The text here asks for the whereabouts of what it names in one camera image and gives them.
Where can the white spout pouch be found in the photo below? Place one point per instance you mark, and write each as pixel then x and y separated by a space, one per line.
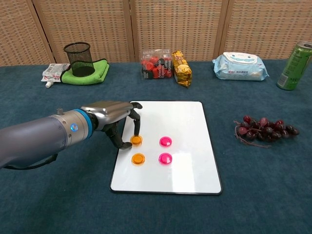
pixel 52 73

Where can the pink disc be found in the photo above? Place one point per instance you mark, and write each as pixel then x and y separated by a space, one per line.
pixel 165 158
pixel 165 141

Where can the golden snack bag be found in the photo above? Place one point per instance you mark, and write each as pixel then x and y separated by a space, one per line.
pixel 181 70

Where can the red snack package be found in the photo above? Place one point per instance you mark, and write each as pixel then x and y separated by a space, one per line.
pixel 156 65

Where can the dark red grape bunch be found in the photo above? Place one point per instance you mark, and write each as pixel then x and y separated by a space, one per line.
pixel 265 131

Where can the left five-finger robot hand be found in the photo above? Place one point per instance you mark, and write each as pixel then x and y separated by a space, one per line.
pixel 109 112

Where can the green drink can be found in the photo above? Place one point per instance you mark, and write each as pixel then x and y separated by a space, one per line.
pixel 293 68

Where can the black mesh pen holder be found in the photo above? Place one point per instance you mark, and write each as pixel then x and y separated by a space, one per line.
pixel 80 61

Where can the blue felt table cover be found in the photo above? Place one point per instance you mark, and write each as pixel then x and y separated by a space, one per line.
pixel 48 200

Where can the woven bamboo folding screen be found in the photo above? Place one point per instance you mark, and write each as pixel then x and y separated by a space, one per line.
pixel 170 26

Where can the folded green cloth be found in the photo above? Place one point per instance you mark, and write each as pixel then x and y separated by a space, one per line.
pixel 100 70

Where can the orange disc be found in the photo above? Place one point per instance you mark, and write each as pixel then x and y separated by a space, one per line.
pixel 137 141
pixel 138 159

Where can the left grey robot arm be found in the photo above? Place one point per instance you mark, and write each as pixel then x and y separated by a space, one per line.
pixel 36 136

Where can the white magnetic board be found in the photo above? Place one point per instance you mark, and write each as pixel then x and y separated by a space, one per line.
pixel 182 122

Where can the light blue wet wipes pack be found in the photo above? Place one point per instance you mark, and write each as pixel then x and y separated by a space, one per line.
pixel 240 67

